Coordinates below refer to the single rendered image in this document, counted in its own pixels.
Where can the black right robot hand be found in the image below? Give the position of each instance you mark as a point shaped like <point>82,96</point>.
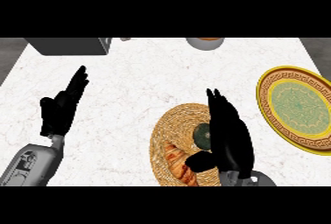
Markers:
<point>228,137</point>

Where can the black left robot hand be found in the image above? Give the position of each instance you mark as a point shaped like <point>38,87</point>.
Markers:
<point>60,112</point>

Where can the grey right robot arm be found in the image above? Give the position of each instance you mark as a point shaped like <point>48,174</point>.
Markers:
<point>248,178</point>

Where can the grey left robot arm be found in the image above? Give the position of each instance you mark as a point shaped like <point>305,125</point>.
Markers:
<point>33,166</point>

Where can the dark green squash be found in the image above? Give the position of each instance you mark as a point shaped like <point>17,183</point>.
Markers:
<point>203,135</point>

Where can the round woven wicker placemat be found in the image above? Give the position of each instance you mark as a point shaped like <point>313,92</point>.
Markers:
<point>184,131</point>

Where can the yellow rimmed patterned plate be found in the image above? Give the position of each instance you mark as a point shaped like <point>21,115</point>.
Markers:
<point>298,109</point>

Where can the golden brown croissant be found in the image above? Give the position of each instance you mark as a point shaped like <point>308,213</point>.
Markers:
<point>180,164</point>

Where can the dark grey box appliance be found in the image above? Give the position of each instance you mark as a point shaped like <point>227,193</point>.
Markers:
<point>72,46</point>

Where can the small grey object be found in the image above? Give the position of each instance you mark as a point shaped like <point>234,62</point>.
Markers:
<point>126,38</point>

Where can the grey bowl with orange content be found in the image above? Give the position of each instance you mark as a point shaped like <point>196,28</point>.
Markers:
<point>206,43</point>

